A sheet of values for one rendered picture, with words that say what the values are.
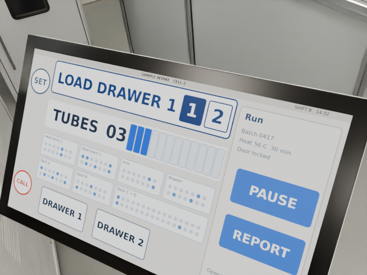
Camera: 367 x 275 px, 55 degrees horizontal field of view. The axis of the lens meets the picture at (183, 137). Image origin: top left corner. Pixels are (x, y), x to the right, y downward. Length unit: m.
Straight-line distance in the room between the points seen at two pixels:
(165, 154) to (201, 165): 0.05
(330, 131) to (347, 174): 0.05
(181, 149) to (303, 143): 0.15
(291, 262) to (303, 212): 0.06
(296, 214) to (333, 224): 0.04
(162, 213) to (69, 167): 0.17
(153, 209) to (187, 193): 0.06
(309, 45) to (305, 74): 0.11
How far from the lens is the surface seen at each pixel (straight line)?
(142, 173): 0.49
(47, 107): 0.60
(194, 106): 0.46
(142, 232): 0.51
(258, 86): 0.44
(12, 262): 1.14
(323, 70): 1.24
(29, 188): 0.63
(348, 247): 1.75
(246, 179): 0.44
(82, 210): 0.56
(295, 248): 0.45
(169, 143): 0.47
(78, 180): 0.56
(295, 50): 1.30
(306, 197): 0.43
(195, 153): 0.46
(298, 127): 0.43
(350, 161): 0.43
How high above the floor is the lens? 1.44
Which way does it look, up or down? 43 degrees down
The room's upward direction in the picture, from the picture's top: 7 degrees counter-clockwise
